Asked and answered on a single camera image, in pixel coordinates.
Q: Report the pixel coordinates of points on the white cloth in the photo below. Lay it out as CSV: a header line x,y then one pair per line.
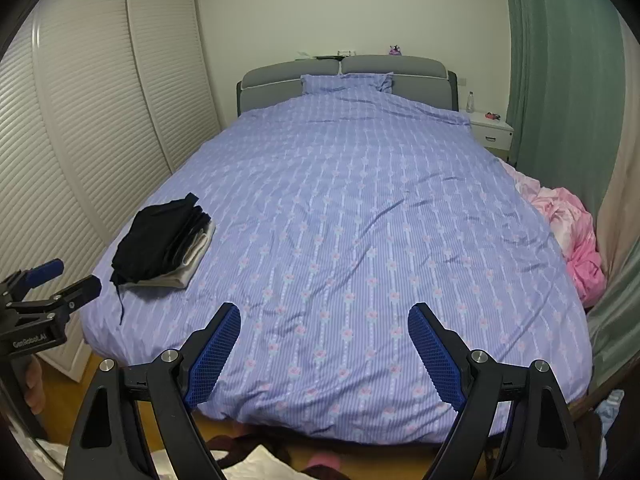
x,y
250,465

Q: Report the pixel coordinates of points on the green curtain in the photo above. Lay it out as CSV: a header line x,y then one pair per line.
x,y
550,60

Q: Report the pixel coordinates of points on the folded black garment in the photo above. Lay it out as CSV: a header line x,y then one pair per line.
x,y
196,227

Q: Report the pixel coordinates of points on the dark flat object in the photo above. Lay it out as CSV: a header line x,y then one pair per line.
x,y
327,56

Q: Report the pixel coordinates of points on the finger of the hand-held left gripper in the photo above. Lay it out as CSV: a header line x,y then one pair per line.
x,y
80,292
47,271

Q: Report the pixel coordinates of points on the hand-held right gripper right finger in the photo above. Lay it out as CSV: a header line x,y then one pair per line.
x,y
435,355

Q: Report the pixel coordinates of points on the black pants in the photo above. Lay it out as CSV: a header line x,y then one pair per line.
x,y
150,240

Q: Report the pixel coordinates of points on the clear plastic bottle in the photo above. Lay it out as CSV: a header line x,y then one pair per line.
x,y
470,102

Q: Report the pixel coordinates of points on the light blue cloth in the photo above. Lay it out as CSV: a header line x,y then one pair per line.
x,y
610,405

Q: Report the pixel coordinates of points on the small pink object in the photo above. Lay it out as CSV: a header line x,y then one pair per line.
x,y
492,116

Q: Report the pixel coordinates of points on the blue floral pillow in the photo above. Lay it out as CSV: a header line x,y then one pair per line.
x,y
345,83

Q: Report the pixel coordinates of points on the white nightstand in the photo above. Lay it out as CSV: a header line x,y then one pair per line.
x,y
492,132

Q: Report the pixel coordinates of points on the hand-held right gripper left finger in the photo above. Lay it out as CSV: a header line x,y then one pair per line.
x,y
215,355

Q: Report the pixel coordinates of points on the bed with floral striped sheet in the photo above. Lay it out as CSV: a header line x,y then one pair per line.
x,y
350,235

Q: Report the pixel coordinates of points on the pink slipper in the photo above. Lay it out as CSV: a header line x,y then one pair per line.
x,y
325,464

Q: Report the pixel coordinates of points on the small purple toy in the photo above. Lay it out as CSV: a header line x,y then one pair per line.
x,y
395,50

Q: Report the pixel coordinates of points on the person's left hand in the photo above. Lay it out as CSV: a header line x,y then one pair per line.
x,y
35,385

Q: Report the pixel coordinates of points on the grey padded headboard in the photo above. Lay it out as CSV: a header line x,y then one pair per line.
x,y
280,72

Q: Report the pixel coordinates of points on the pink blanket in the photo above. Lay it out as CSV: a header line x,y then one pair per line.
x,y
575,240

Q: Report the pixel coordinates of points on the white louvered wardrobe door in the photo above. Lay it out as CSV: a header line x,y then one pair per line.
x,y
95,110
170,60
35,185

